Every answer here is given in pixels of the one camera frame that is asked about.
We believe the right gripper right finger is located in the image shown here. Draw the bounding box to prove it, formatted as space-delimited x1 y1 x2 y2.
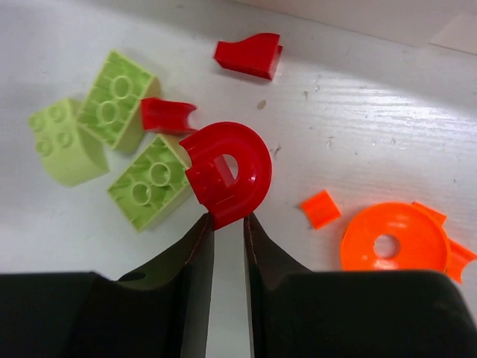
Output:
244 215 476 357

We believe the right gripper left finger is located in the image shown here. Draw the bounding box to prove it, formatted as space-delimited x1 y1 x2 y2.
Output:
1 214 214 357

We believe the small orange lego piece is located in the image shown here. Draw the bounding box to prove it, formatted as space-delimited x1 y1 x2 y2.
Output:
300 190 341 230

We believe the red half-round lego piece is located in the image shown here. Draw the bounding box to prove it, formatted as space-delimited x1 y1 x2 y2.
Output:
180 122 273 230

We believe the orange round lego piece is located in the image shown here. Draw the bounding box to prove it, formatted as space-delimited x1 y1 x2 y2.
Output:
340 202 450 272

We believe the green lego brick studs up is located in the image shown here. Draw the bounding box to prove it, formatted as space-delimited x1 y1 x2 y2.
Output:
28 98 109 187

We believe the small red lego piece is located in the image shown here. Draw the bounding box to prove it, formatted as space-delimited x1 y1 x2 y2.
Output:
140 97 197 136

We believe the green lego brick underside up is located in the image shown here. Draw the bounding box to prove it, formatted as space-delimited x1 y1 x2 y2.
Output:
77 50 161 154

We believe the red curved lego piece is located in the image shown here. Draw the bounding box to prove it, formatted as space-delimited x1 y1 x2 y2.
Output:
213 33 282 81

